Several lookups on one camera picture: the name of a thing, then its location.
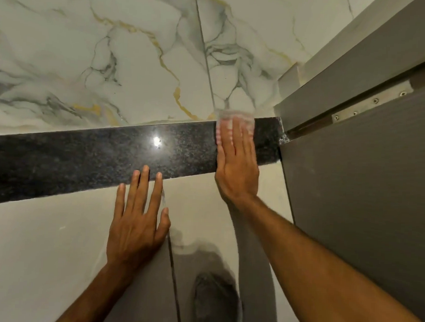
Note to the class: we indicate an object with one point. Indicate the person's left forearm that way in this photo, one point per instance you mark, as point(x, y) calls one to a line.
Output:
point(94, 298)

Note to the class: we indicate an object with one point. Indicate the person's left little finger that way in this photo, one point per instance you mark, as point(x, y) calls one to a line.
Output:
point(119, 201)

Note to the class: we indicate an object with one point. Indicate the grey door frame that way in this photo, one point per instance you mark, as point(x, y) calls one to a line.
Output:
point(357, 63)

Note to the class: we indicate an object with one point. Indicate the black granite threshold strip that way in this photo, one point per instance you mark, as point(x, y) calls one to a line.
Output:
point(93, 157)

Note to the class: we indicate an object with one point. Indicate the metal door hinge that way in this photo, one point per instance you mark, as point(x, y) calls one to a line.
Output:
point(373, 101)

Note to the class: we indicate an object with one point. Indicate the person's left middle finger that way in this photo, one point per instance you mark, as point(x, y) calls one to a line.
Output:
point(142, 189)

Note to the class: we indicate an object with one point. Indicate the person's right thumb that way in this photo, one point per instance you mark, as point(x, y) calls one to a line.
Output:
point(219, 159)

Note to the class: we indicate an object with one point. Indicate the person's left hand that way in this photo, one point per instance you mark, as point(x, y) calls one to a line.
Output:
point(133, 233)

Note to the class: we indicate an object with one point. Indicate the person's right hand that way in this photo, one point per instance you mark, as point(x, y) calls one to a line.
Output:
point(236, 174)

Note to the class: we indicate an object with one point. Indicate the grey door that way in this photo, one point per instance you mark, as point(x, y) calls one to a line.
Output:
point(365, 194)

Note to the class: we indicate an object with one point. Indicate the person's left thumb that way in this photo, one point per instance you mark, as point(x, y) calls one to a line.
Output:
point(163, 223)

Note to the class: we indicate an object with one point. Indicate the white cleaning cloth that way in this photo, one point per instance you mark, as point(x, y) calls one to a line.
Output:
point(235, 114)

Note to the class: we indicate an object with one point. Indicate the person's right forearm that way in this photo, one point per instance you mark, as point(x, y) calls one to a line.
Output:
point(320, 276)

